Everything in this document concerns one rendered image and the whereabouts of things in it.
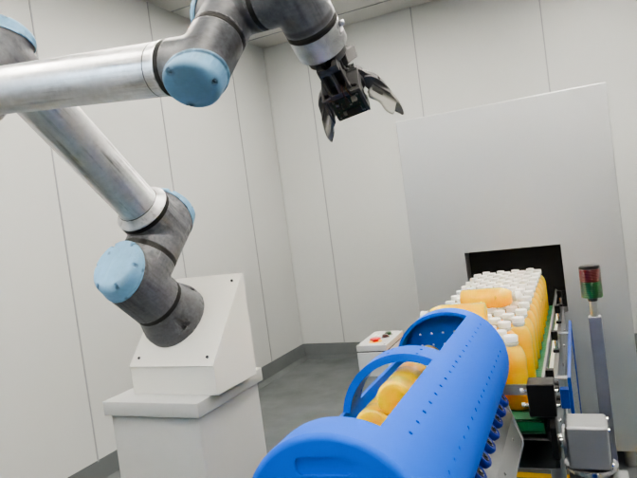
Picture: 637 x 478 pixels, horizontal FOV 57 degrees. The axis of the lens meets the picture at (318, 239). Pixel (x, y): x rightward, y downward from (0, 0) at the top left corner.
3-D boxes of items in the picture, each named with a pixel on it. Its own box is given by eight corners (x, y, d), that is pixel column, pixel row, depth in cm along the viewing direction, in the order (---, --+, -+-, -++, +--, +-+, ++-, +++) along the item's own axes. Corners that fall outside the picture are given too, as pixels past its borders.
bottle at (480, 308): (483, 324, 185) (426, 327, 192) (487, 324, 191) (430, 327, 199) (482, 302, 186) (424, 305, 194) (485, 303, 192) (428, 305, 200)
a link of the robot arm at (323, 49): (287, 24, 102) (339, 0, 99) (300, 46, 105) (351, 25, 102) (287, 53, 96) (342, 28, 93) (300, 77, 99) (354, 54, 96)
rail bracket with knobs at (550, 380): (522, 421, 160) (518, 384, 160) (524, 412, 167) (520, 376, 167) (562, 422, 156) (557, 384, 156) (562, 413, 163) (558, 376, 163)
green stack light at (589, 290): (581, 299, 184) (579, 284, 184) (581, 295, 190) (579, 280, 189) (604, 298, 181) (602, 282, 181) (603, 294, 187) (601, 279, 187)
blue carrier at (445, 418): (263, 629, 86) (227, 435, 85) (411, 413, 166) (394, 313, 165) (460, 653, 74) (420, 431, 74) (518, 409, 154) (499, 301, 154)
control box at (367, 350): (359, 376, 189) (355, 344, 188) (378, 359, 207) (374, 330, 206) (390, 376, 185) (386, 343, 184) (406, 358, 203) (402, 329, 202)
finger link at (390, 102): (406, 129, 110) (363, 111, 106) (401, 110, 114) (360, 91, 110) (415, 118, 108) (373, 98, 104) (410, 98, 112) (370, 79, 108)
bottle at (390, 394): (416, 417, 109) (437, 386, 126) (409, 380, 109) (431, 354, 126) (380, 419, 112) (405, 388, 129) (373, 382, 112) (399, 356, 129)
